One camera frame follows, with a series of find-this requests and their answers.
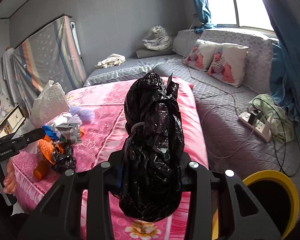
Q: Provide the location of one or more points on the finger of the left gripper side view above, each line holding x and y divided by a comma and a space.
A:
27, 136

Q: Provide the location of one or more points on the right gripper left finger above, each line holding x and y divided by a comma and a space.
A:
58, 215

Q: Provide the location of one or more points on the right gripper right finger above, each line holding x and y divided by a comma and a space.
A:
240, 214

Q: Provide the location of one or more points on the orange peel piece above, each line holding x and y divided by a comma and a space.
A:
50, 149

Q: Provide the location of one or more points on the black plastic trash bag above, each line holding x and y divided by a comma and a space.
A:
149, 176

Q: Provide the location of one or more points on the white paper tissue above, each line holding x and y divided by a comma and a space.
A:
50, 103

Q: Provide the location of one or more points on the yellow rimmed trash bin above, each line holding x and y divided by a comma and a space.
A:
278, 196

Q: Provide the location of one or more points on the person's left hand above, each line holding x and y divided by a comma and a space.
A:
10, 180

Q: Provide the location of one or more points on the white small drawer cabinet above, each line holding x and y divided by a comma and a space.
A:
12, 121

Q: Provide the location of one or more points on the orange plastic cup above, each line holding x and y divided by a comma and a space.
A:
41, 170

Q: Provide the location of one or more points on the small black plastic bag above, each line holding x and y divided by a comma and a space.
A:
63, 160

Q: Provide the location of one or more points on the crumpled grey snack wrapper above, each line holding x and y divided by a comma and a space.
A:
70, 132

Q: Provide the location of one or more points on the white power strip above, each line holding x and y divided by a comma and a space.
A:
258, 123

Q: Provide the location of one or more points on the purple foam fruit net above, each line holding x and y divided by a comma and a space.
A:
85, 115

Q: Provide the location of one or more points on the pink floral tablecloth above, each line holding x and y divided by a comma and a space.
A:
106, 134

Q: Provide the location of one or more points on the green crumpled cloth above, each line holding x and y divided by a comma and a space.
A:
282, 127

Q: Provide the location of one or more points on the grey quilted sofa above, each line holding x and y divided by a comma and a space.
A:
229, 143

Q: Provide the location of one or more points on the right baby print pillow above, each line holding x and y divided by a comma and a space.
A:
228, 63

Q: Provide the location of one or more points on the baby print pillow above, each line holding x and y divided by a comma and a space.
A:
228, 63
201, 55

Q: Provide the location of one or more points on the left baby print pillow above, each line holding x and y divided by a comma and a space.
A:
201, 55

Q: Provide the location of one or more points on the cream crumpled cloth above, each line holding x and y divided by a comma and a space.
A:
111, 61

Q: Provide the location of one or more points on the grey bolster cushion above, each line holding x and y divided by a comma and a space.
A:
145, 53

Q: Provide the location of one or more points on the white tiger plush toy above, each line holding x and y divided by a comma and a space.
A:
157, 39

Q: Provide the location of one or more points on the blue curtain left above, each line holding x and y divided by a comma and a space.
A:
204, 16

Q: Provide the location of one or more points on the blue curtain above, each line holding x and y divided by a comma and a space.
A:
285, 65
204, 16

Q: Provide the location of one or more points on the window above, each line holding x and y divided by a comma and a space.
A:
240, 13

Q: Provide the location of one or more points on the blue curtain right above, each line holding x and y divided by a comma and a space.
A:
285, 65

